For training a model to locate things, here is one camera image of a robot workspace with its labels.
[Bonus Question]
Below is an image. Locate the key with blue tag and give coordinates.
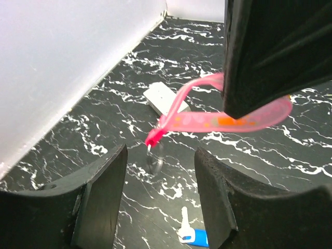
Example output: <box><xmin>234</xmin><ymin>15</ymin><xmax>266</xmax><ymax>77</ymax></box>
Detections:
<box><xmin>177</xmin><ymin>206</ymin><xmax>209</xmax><ymax>247</ymax></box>

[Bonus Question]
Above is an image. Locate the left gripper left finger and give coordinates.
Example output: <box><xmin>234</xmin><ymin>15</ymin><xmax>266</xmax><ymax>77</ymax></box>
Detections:
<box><xmin>1</xmin><ymin>144</ymin><xmax>128</xmax><ymax>248</ymax></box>

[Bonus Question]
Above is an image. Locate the pink strap keyring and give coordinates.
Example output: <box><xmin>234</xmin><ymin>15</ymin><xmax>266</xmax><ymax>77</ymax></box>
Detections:
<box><xmin>145</xmin><ymin>73</ymin><xmax>293</xmax><ymax>174</ymax></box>

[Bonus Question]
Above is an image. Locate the white cardboard box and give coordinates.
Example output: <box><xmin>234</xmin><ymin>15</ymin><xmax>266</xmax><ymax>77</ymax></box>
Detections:
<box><xmin>143</xmin><ymin>82</ymin><xmax>176</xmax><ymax>116</ymax></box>

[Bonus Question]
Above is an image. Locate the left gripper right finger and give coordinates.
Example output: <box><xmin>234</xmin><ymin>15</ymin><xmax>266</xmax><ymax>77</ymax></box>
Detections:
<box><xmin>194</xmin><ymin>148</ymin><xmax>331</xmax><ymax>248</ymax></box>

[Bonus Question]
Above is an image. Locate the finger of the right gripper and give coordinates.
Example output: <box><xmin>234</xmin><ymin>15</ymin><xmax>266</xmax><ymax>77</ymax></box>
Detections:
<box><xmin>223</xmin><ymin>0</ymin><xmax>331</xmax><ymax>119</ymax></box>

